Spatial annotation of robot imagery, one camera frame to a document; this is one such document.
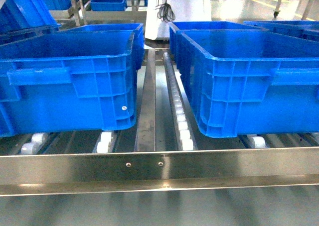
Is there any blue plastic bin far right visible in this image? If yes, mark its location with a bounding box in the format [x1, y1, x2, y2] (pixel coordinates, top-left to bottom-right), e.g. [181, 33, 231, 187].
[244, 20, 319, 41]

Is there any black coiled cable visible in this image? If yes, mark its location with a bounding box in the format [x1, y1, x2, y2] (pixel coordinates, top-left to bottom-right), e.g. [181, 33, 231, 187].
[155, 0, 176, 22]

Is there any stainless steel shelf rack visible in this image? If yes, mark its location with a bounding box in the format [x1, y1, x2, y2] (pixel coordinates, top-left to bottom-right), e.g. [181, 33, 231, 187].
[0, 0, 319, 197]

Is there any white machine column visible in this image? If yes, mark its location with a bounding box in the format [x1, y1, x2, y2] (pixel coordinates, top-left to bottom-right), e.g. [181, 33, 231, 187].
[145, 0, 211, 40]

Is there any blue plastic bin centre left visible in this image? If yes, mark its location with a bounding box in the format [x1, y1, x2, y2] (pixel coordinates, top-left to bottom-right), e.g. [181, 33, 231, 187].
[0, 32, 137, 137]

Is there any blue plastic bin far left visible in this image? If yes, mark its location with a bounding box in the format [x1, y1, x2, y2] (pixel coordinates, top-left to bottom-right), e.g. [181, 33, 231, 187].
[0, 0, 60, 34]

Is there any blue plastic bin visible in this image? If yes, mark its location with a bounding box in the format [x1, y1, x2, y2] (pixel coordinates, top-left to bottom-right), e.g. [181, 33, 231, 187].
[244, 20, 319, 41]
[0, 0, 60, 34]
[176, 30, 319, 138]
[0, 32, 137, 137]

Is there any blue bin behind left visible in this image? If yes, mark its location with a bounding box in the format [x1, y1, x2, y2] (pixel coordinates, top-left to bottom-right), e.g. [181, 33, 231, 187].
[64, 23, 145, 70]

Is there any blue plastic bin centre right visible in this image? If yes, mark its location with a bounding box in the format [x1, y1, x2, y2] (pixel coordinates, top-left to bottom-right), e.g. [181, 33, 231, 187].
[176, 30, 319, 138]

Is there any blue bin behind right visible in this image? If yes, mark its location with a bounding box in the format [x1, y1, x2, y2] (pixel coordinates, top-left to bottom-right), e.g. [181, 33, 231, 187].
[168, 21, 266, 63]

